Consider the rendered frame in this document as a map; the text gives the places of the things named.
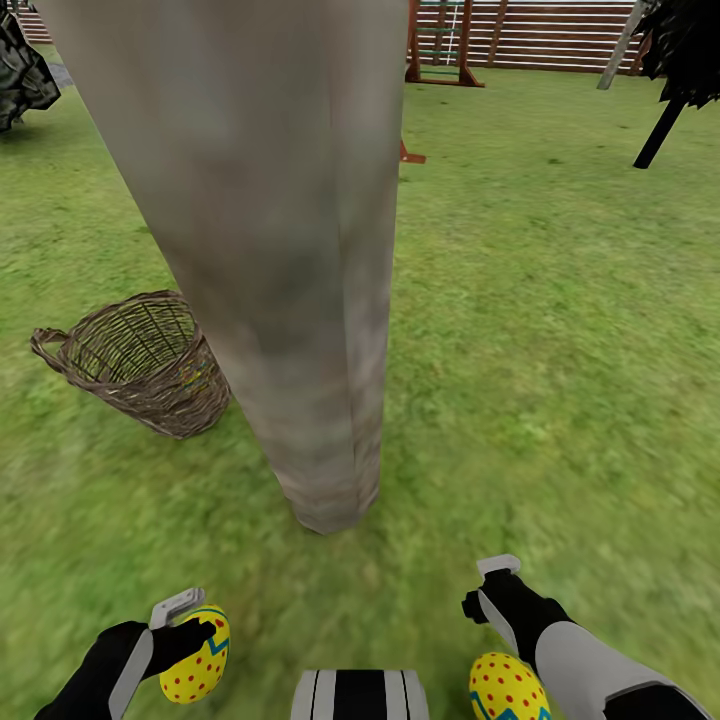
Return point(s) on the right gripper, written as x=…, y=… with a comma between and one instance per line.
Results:
x=472, y=608

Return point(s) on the robot trunk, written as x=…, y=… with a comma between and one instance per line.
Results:
x=360, y=695

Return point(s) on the wicker basket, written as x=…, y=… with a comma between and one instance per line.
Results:
x=158, y=396

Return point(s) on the easter egg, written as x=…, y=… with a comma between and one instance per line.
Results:
x=195, y=677
x=504, y=688

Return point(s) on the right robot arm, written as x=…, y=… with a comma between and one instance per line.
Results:
x=588, y=679

